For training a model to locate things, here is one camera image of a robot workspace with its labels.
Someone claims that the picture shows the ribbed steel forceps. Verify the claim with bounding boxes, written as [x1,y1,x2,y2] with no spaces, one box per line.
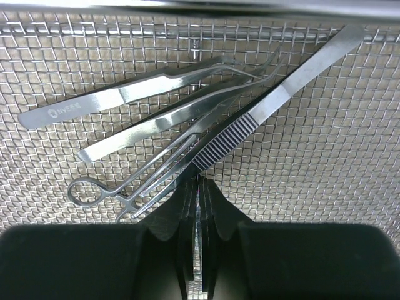
[132,25,365,218]

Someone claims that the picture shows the curved steel tweezers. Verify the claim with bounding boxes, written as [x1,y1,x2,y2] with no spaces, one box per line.
[77,48,281,163]

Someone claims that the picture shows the steel scissors left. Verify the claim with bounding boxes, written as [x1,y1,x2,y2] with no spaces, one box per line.
[67,93,238,223]

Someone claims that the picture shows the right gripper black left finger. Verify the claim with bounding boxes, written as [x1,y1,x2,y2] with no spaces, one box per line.
[1,179,198,299]

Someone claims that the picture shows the wire mesh instrument tray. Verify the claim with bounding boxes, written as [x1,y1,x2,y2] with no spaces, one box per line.
[0,0,400,294]

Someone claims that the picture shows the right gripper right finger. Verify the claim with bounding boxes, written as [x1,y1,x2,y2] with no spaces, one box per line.
[198,177,399,299]

